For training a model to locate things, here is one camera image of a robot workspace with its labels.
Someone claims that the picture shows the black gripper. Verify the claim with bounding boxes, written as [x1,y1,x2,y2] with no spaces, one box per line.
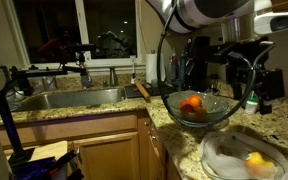
[225,59,274,116]

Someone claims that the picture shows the yellow-red apple with sticker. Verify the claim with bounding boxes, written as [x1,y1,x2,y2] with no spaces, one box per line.
[243,151,278,179]

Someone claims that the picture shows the clear glass bowl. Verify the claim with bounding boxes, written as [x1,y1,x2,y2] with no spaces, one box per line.
[164,90,231,128]

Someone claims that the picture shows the small yellow-red apple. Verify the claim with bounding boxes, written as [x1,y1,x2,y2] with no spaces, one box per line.
[179,99,194,113]

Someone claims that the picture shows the white bottle green cap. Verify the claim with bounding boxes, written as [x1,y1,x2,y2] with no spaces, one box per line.
[244,96,260,116]

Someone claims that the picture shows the small orange fruit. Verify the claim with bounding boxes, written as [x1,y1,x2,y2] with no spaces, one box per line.
[193,105,208,114]

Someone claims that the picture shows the dark red round fruit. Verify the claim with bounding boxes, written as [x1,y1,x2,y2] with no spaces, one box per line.
[183,111,208,123]

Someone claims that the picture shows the black coffee machine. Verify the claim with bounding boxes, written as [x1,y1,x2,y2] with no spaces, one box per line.
[184,35,212,93]

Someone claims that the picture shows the dark blue bottle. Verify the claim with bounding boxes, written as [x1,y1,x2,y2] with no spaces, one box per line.
[176,57,187,83]

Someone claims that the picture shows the grey bottle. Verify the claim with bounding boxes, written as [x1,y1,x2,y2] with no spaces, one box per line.
[166,49,178,83]

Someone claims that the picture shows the black cutting board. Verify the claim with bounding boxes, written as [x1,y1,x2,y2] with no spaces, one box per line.
[123,82,175,99]

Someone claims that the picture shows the wooden upper cabinet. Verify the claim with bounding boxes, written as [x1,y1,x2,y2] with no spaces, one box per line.
[271,0,288,13]

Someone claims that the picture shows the white paper towel roll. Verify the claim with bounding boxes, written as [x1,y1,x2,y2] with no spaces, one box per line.
[145,52,167,84]

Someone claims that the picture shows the white dish brush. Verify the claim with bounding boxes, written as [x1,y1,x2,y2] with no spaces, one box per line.
[129,54,138,85]

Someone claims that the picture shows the steel soap dispenser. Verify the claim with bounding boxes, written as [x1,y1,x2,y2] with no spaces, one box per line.
[108,66,119,87]

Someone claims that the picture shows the wooden base cabinet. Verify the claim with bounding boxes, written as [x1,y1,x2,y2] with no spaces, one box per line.
[0,109,185,180]

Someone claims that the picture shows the steel faucet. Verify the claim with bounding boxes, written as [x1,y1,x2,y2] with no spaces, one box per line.
[79,71,93,90]

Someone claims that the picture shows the stainless steel sink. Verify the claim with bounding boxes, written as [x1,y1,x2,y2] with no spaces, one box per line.
[15,87,128,113]

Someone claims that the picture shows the black red-tipped tool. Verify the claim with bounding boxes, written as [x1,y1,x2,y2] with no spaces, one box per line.
[48,149,85,180]

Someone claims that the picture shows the white framed window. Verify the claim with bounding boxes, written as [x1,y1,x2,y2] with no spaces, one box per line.
[3,0,143,69]

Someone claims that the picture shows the dark blue tool bag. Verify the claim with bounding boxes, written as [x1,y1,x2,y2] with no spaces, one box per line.
[12,156,68,180]

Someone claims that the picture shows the dark stand pole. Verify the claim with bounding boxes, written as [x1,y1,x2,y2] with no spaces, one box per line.
[0,78,36,168]

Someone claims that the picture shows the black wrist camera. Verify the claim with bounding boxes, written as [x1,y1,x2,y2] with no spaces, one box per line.
[260,68,285,101]

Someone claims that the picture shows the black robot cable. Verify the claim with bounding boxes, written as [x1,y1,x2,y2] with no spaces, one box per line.
[156,0,256,129]

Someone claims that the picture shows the wooden handle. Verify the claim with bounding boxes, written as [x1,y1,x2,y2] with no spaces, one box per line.
[134,80,152,103]

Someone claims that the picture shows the black stereo camera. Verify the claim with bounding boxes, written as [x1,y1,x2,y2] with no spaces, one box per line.
[64,43,97,54]

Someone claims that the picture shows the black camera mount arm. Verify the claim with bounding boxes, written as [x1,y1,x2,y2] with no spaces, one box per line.
[9,51,89,98]

